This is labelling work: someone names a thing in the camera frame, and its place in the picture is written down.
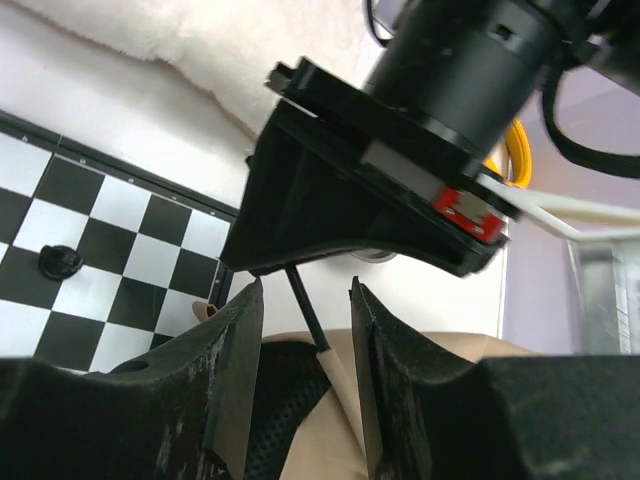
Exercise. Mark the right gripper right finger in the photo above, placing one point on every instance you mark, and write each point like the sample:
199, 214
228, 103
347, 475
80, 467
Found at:
428, 413

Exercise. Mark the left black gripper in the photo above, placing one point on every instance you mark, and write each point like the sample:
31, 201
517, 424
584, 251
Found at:
336, 171

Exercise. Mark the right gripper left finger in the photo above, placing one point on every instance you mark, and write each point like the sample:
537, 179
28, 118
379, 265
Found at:
180, 411

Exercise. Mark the black tent pole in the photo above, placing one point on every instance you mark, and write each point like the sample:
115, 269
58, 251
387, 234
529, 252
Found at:
307, 310

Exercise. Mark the beige fabric pet tent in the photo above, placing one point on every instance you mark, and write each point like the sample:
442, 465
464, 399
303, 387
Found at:
306, 419

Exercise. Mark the white fluffy cushion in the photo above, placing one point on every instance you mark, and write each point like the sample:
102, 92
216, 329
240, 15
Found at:
226, 47

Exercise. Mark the black white chessboard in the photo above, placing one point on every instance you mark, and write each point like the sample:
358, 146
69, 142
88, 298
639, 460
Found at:
151, 250

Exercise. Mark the yellow double bowl holder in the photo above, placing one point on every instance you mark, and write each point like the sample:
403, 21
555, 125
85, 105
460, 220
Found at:
511, 157

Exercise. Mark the black chess piece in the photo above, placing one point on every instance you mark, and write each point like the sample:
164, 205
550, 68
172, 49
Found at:
59, 262

